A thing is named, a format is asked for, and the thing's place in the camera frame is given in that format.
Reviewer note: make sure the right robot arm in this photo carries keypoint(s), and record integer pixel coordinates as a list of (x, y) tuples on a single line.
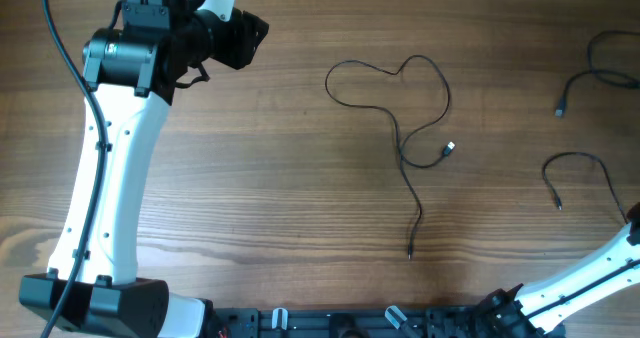
[(536, 309)]

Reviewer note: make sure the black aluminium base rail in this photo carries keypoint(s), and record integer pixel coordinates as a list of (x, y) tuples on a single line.
[(445, 322)]

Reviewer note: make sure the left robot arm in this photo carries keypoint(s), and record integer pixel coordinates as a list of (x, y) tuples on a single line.
[(130, 72)]

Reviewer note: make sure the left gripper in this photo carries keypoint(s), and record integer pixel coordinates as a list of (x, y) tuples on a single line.
[(243, 39)]

